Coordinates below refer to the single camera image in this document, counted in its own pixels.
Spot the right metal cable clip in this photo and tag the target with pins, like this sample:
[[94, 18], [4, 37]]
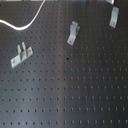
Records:
[[114, 17]]

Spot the left metal cable clip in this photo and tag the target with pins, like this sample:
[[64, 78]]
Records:
[[23, 54]]

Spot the top metal cable clip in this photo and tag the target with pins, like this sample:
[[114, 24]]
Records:
[[110, 1]]

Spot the middle metal cable clip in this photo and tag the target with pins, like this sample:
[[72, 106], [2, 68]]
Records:
[[74, 29]]

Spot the metal cable clip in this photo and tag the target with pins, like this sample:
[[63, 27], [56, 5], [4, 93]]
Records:
[[74, 29], [23, 54], [110, 1], [114, 17]]

